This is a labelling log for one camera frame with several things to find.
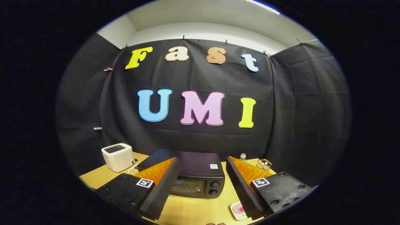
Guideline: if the white toaster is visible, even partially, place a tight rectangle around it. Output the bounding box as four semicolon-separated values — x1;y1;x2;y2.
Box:
101;143;135;173

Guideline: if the black toaster oven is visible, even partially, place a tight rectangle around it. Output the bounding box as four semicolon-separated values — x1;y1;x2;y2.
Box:
137;148;226;199

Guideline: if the cream patterned tray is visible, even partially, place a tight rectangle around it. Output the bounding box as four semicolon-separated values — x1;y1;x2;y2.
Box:
230;201;249;221

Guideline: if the black backdrop cloth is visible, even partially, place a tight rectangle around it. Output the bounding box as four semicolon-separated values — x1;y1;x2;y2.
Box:
56;33;352;188

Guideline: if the wire mesh basket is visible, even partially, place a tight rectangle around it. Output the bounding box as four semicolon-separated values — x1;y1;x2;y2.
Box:
256;159;273;173

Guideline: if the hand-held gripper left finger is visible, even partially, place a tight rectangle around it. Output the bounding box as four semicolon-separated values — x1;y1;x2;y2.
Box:
94;157;181;221

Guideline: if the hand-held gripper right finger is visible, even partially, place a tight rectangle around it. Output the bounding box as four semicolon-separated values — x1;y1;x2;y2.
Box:
226;156;313;221

